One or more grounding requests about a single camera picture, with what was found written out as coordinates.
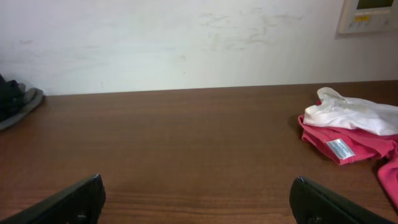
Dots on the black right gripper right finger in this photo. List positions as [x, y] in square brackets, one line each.
[312, 203]

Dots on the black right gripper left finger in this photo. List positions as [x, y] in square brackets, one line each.
[80, 203]

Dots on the white printed t-shirt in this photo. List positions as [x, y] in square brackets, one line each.
[336, 111]

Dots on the red lettered t-shirt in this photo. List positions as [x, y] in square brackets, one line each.
[346, 146]

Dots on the grey folded garment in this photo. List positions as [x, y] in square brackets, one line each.
[32, 99]

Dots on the black folded garment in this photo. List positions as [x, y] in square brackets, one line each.
[12, 98]

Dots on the beige wall control panel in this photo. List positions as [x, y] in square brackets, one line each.
[363, 16]

